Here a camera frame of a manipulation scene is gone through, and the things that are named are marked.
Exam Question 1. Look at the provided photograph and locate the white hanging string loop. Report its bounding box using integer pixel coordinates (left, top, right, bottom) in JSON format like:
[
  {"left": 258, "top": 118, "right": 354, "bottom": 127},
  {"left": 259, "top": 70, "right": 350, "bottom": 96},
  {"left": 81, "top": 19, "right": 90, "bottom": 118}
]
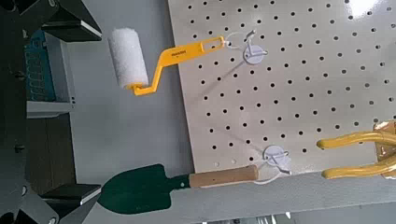
[
  {"left": 223, "top": 31, "right": 250, "bottom": 50},
  {"left": 252, "top": 160, "right": 283, "bottom": 186}
]

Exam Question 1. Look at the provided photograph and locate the green garden trowel wooden handle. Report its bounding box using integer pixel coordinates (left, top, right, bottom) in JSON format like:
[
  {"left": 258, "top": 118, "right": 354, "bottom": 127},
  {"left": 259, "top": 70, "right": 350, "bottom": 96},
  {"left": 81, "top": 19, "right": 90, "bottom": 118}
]
[{"left": 97, "top": 163, "right": 260, "bottom": 216}]

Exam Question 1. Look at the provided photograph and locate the white perforated pegboard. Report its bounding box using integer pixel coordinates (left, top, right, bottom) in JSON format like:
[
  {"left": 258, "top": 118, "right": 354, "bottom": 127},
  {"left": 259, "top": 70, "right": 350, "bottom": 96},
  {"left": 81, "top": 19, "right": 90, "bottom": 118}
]
[{"left": 167, "top": 0, "right": 396, "bottom": 175}]

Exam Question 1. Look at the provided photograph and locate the grey metal shelf frame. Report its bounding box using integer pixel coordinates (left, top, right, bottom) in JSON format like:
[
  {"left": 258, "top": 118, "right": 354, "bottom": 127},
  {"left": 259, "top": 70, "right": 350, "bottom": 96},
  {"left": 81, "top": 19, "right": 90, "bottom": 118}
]
[{"left": 25, "top": 32, "right": 78, "bottom": 119}]

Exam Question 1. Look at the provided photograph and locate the teal plastic crate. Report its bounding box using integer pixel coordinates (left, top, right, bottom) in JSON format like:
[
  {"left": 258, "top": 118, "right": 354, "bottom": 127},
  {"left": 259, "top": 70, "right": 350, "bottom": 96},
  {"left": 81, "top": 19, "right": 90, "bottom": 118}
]
[{"left": 24, "top": 29, "right": 58, "bottom": 103}]

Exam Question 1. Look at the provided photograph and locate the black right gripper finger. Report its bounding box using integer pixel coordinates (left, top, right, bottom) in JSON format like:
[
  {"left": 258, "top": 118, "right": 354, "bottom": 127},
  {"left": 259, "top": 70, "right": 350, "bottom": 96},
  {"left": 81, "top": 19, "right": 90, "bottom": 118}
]
[
  {"left": 0, "top": 183, "right": 103, "bottom": 224},
  {"left": 0, "top": 0, "right": 103, "bottom": 43}
]

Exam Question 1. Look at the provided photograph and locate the white paint roller yellow handle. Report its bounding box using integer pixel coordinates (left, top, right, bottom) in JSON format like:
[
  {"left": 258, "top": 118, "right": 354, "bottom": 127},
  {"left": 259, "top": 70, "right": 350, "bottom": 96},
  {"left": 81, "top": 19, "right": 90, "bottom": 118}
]
[{"left": 107, "top": 27, "right": 226, "bottom": 97}]

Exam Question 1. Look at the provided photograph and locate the white pegboard hook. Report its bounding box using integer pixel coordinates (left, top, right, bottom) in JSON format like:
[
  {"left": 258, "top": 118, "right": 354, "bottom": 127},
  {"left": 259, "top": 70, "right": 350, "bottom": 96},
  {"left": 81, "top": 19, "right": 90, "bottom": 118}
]
[
  {"left": 242, "top": 29, "right": 269, "bottom": 66},
  {"left": 262, "top": 144, "right": 293, "bottom": 175}
]

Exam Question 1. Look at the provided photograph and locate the brown wooden panel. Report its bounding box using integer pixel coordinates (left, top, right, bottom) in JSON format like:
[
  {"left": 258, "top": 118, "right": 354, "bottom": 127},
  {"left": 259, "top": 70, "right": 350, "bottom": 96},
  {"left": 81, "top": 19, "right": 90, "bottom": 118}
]
[{"left": 25, "top": 113, "right": 78, "bottom": 196}]

